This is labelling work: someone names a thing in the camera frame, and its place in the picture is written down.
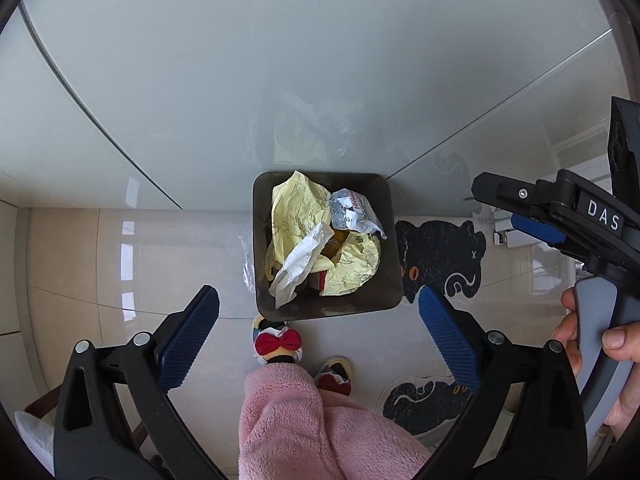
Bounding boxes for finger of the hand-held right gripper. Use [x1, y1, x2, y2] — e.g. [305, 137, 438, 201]
[510, 212, 569, 248]
[471, 169, 577, 217]

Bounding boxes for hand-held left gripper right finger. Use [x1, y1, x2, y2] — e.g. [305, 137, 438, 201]
[407, 285, 589, 480]

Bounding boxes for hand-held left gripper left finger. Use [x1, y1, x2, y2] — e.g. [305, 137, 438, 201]
[52, 285, 226, 480]

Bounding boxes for dark square trash bin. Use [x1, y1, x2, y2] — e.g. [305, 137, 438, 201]
[251, 170, 405, 322]

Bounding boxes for person's right hand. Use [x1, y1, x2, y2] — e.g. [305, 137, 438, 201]
[552, 290, 640, 439]

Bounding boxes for round black cat floor mat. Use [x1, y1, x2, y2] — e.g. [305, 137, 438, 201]
[382, 377, 473, 436]

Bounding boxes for red bow slipper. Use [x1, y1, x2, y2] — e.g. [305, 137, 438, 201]
[315, 356, 353, 398]
[251, 314, 305, 368]

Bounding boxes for clear plastic film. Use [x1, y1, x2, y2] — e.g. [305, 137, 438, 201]
[239, 230, 257, 293]

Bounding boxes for pink fleece pants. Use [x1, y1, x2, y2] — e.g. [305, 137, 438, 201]
[239, 362, 433, 480]

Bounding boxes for crumpled white tissue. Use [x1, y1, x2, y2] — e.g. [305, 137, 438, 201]
[269, 222, 333, 308]

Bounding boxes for orange packaging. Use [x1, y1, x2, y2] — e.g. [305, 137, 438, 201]
[325, 230, 351, 261]

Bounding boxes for crumpled silver wrapper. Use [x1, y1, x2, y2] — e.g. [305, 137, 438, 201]
[327, 187, 388, 241]

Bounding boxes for white seat cushion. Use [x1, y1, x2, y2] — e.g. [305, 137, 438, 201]
[14, 410, 56, 471]

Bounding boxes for crumpled yellow paper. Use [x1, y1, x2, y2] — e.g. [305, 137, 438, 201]
[264, 171, 383, 297]

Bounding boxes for aluminium window frame rail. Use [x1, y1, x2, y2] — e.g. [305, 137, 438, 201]
[492, 210, 551, 249]

